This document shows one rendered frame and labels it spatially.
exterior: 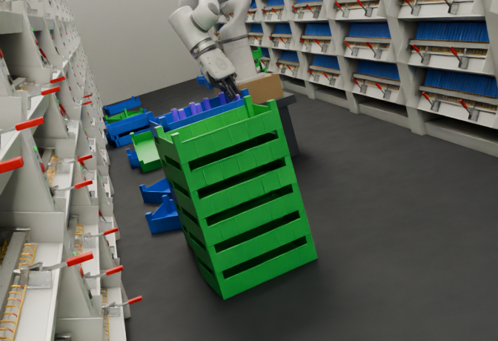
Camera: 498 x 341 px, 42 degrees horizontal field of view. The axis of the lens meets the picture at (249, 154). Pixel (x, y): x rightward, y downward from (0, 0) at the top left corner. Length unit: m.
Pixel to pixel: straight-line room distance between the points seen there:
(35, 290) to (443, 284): 1.03
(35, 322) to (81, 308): 0.32
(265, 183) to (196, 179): 0.20
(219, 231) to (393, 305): 0.50
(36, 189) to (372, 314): 0.85
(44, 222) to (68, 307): 0.15
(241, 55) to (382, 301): 1.57
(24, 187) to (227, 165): 0.77
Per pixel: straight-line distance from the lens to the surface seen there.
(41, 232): 1.09
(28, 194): 1.08
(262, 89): 2.86
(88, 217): 1.81
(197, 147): 1.69
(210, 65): 2.06
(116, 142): 4.38
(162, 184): 2.99
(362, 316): 1.57
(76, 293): 1.13
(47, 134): 1.77
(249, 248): 1.80
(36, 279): 0.92
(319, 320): 1.60
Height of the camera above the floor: 0.80
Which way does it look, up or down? 14 degrees down
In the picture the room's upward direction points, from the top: 16 degrees counter-clockwise
